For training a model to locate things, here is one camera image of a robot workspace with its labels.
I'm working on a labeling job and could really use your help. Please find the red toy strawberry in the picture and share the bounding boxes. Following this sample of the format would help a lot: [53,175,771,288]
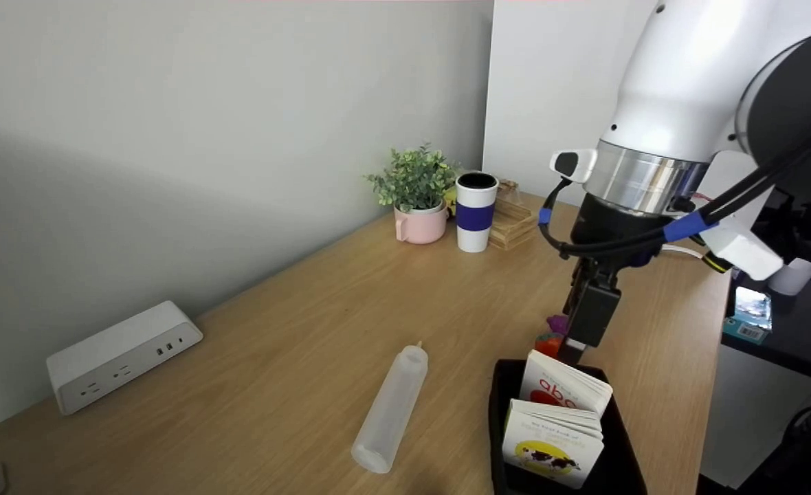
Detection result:
[533,334,566,361]

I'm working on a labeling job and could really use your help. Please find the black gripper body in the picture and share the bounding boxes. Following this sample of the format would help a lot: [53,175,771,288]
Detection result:
[570,189,679,279]

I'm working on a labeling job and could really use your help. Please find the small teal box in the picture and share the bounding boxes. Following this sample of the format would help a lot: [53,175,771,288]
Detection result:
[723,314,774,350]

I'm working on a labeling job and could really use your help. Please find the stack of wooden coasters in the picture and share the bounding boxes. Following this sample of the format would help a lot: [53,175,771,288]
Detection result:
[490,178,544,254]

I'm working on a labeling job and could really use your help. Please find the black side desk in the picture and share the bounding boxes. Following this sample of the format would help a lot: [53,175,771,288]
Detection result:
[721,259,811,389]

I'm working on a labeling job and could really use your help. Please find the white cup with blue band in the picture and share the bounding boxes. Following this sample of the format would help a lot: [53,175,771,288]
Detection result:
[453,170,501,257]

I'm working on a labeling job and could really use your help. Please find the black office chair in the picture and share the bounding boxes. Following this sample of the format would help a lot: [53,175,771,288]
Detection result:
[695,393,811,495]

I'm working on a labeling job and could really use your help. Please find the white power strip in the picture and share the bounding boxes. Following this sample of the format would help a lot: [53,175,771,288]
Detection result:
[44,296,206,419]

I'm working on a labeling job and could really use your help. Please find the green plant in pink pot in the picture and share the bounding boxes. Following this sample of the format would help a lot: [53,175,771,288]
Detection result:
[367,142,463,247]

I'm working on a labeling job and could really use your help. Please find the black plastic tray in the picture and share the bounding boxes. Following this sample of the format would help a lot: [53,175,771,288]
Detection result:
[486,357,648,495]

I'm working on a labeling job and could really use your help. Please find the translucent plastic squeeze bottle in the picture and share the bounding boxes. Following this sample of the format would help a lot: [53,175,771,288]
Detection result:
[349,340,431,479]

